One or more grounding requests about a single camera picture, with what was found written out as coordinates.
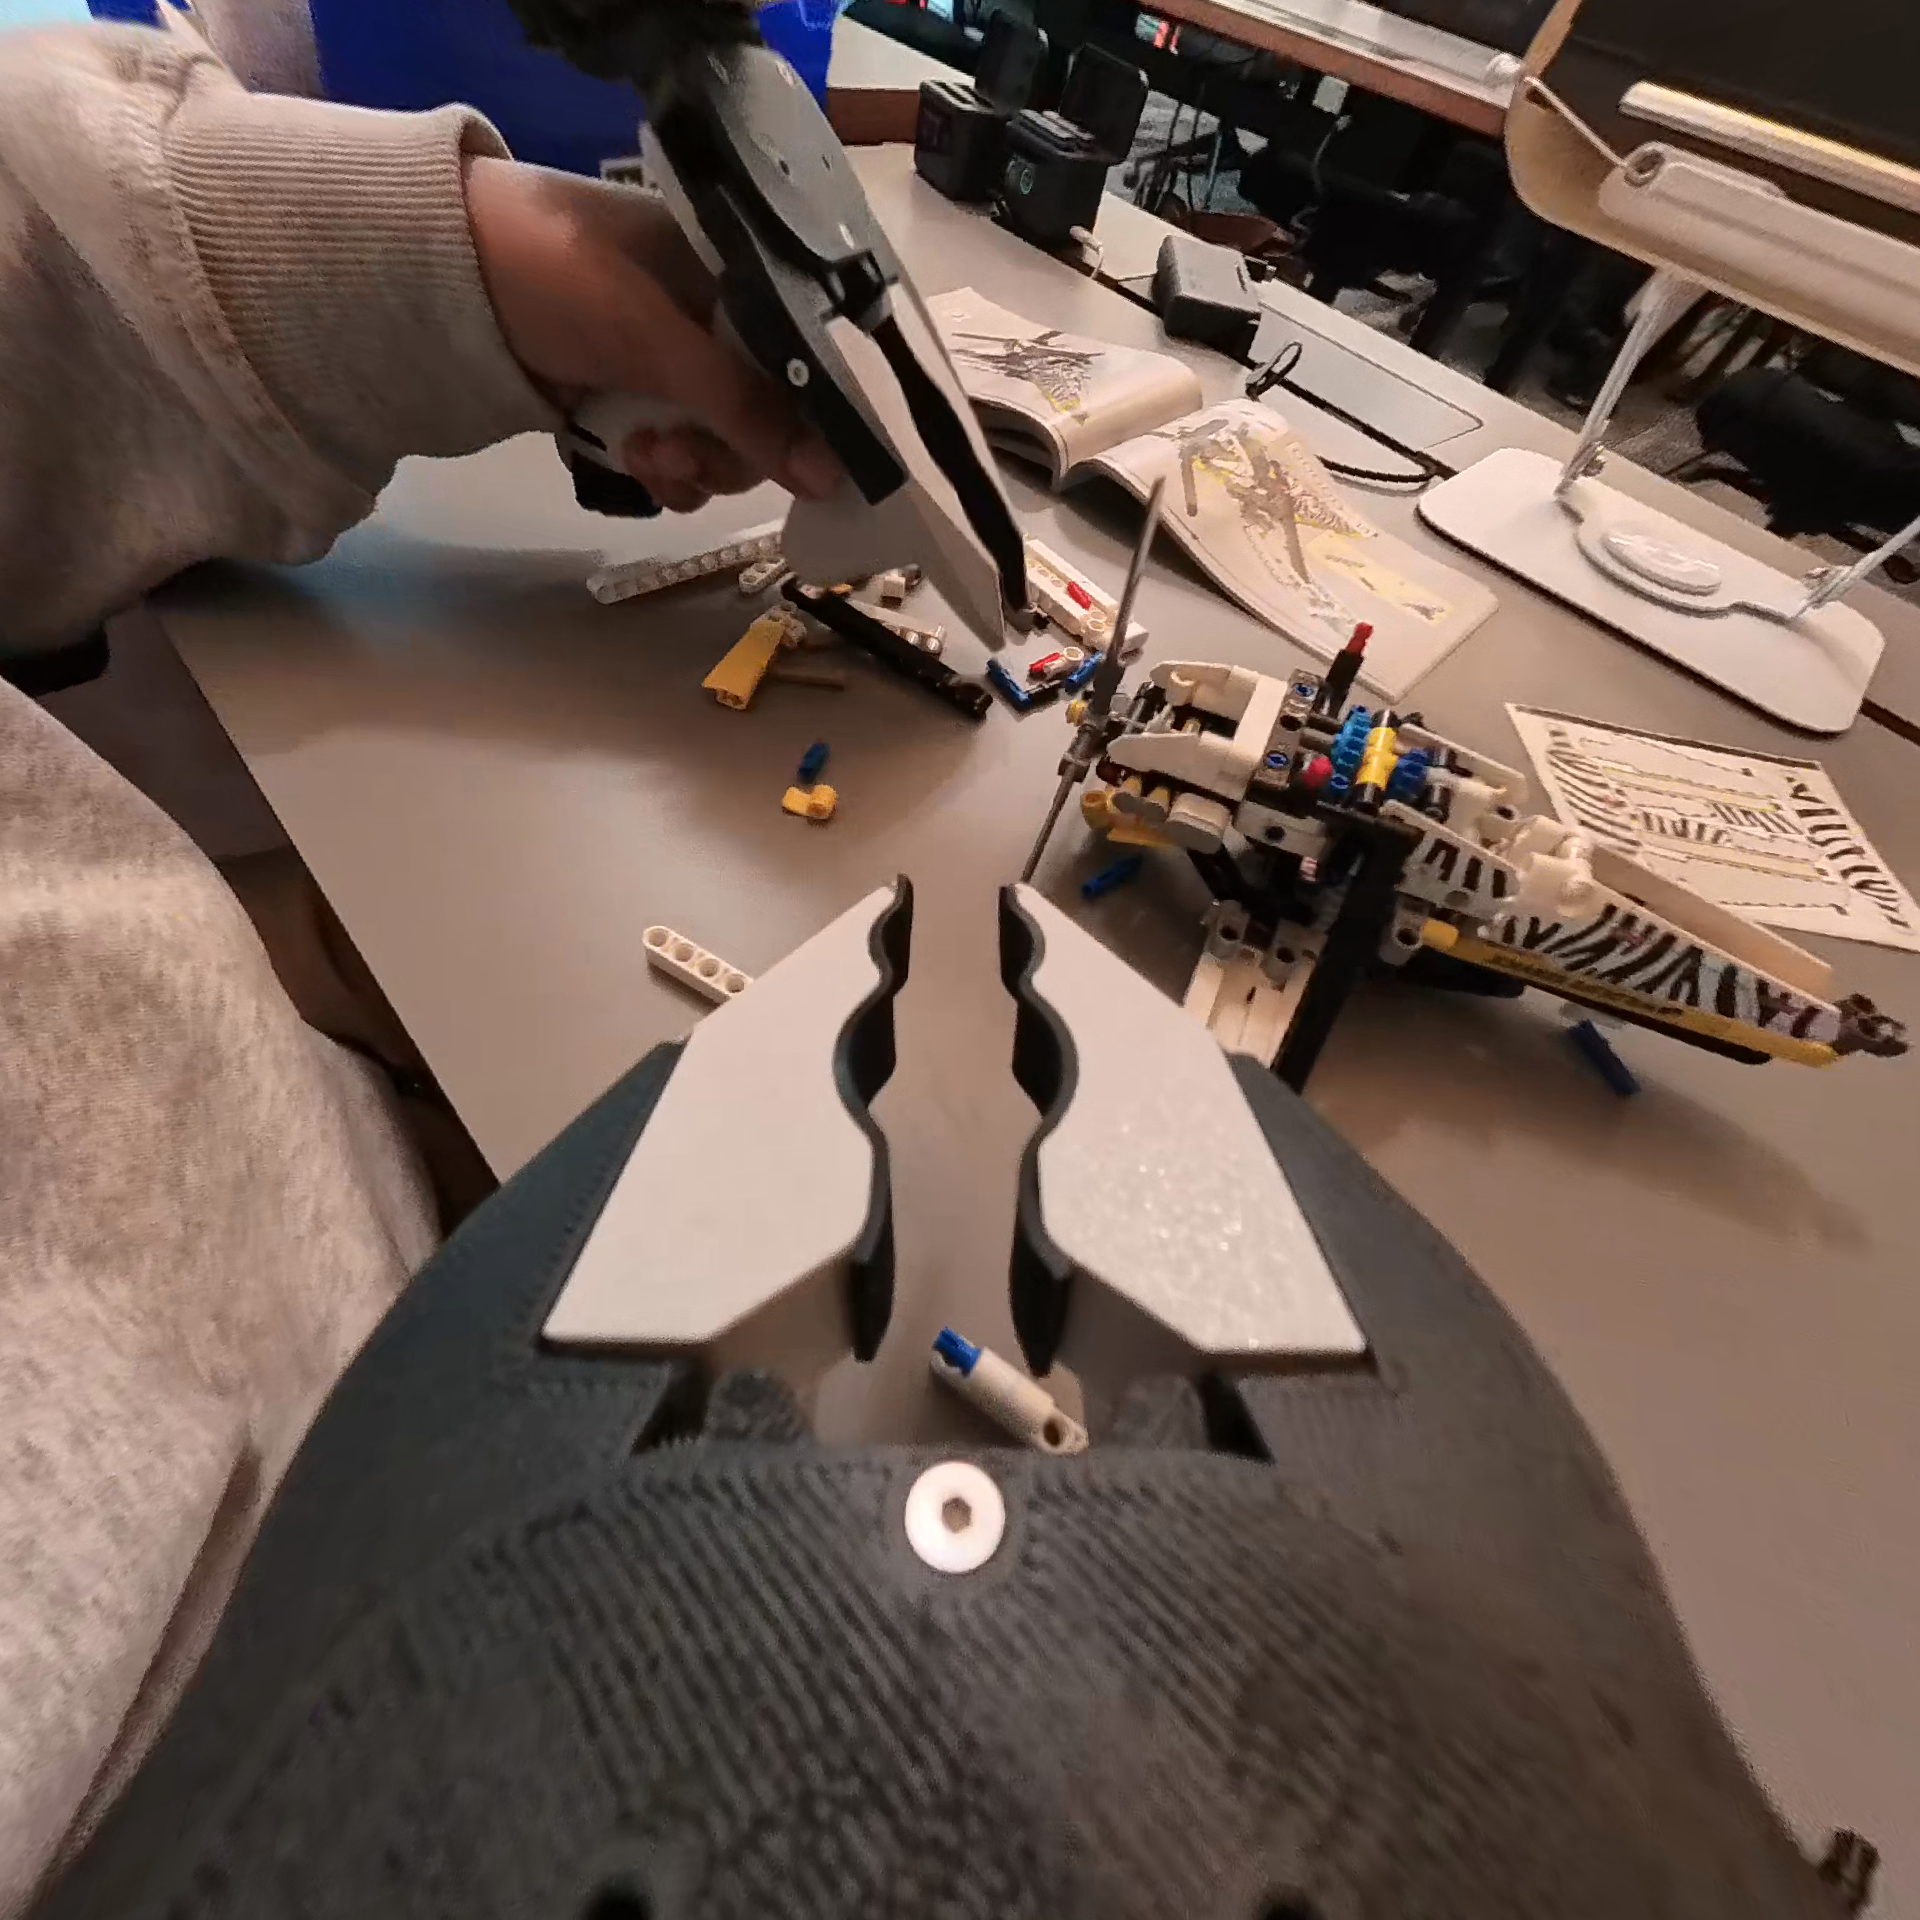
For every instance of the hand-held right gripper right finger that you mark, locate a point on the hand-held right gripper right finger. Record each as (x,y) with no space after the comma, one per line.
(1184,1200)

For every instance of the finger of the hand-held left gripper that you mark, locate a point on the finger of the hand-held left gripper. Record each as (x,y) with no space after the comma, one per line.
(840,540)
(939,494)

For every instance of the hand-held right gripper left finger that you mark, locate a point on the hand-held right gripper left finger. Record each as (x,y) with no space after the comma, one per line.
(734,1172)

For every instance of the white lego pin blue tip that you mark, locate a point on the white lego pin blue tip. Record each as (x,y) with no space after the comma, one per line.
(1008,1389)

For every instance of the person's left forearm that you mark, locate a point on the person's left forearm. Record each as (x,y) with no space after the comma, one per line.
(226,301)

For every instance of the short white holed lego beam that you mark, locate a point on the short white holed lego beam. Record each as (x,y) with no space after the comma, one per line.
(765,572)

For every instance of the white lego brick piece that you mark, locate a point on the white lego brick piece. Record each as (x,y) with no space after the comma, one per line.
(896,605)

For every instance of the long black lego beam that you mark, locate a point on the long black lego beam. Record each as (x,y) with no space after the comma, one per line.
(886,648)

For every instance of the yellow lego panel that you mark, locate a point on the yellow lego panel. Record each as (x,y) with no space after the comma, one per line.
(747,656)

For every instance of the white lego assembly red piece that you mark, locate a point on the white lego assembly red piece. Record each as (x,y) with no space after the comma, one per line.
(1069,592)

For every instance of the long white lego beam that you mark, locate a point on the long white lego beam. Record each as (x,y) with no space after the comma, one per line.
(675,569)

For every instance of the red white lego pin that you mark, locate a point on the red white lego pin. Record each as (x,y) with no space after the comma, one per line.
(1060,662)

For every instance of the white five-hole lego beam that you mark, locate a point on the white five-hole lego beam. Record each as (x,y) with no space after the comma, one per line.
(699,962)

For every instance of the yellow blue lego connector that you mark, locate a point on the yellow blue lego connector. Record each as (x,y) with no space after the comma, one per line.
(811,788)

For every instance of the lego helicopter model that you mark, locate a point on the lego helicopter model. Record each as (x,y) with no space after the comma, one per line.
(1349,809)

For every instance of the person's left hand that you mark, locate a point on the person's left hand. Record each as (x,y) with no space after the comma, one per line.
(599,301)

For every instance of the open instruction booklet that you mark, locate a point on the open instruction booklet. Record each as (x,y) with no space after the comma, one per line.
(1245,494)

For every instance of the black power adapter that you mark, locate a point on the black power adapter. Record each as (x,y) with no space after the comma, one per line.
(1204,293)

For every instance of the blue container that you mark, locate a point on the blue container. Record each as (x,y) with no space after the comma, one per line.
(452,76)

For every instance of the black office chair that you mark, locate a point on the black office chair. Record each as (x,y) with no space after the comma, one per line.
(1349,212)

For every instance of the wooden table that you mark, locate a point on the wooden table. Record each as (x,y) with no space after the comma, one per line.
(1349,53)

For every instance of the striped sticker sheet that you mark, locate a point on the striped sticker sheet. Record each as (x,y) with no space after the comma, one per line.
(1724,826)

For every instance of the white desk lamp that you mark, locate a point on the white desk lamp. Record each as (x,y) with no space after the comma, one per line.
(1651,586)

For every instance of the dark bag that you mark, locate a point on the dark bag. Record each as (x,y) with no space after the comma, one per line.
(1800,450)

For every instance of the white lego frame piece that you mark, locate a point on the white lego frame piece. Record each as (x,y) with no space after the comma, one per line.
(807,624)

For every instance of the black camera boxes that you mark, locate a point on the black camera boxes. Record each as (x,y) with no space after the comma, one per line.
(1069,159)

